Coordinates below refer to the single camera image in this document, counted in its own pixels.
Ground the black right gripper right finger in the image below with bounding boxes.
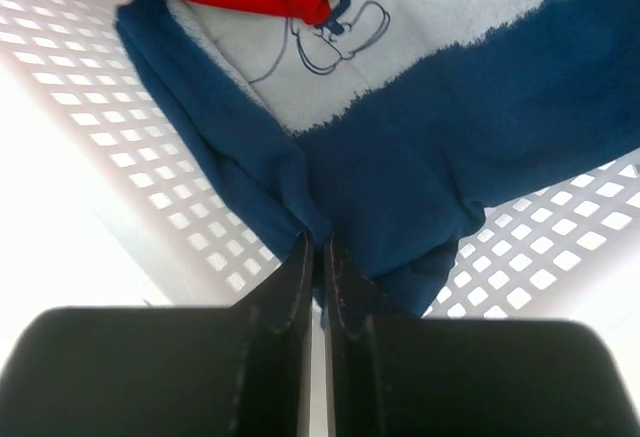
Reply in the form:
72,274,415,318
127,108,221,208
324,239,639,436

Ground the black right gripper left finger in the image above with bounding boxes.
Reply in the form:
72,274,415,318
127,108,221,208
1,234,314,436

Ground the blue cartoon print t-shirt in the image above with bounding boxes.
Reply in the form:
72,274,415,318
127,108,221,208
116,0,639,315

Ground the white perforated plastic basket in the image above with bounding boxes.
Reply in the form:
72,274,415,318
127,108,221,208
0,0,640,326

